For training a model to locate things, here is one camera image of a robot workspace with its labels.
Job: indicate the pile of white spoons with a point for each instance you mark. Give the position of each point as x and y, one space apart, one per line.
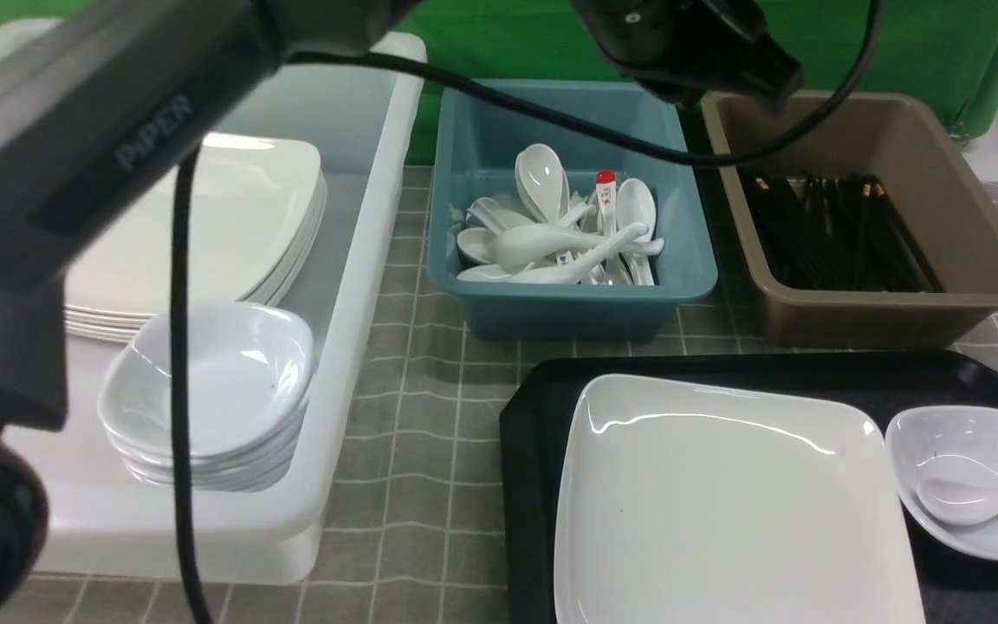
554 238

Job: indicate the white ceramic soup spoon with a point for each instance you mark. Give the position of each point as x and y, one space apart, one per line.
957 502

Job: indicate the stack of white square plates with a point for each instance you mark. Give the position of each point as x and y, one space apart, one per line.
255 208

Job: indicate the stack of white bowls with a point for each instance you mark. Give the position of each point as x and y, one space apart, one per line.
250 371

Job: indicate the red tipped white spoon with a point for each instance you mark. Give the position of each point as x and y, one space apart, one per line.
605 197

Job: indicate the grey checked table mat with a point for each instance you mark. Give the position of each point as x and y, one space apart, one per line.
415 518

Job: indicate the pile of black chopsticks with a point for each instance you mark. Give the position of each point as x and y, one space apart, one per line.
835 233

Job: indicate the large white plastic bin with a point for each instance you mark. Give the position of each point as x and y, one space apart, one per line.
103 521

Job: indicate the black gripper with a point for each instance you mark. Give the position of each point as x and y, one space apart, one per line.
680 51

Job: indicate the white square rice plate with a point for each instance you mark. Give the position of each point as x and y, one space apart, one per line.
682 503

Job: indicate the black serving tray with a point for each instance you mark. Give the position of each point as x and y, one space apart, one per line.
535 427

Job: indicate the green backdrop cloth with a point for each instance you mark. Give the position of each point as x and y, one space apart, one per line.
943 53

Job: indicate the brown plastic bin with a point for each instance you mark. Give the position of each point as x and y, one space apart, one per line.
954 221

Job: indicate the small white sauce bowl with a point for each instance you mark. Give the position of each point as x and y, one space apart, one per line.
947 442

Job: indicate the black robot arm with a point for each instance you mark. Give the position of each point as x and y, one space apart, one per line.
100 108

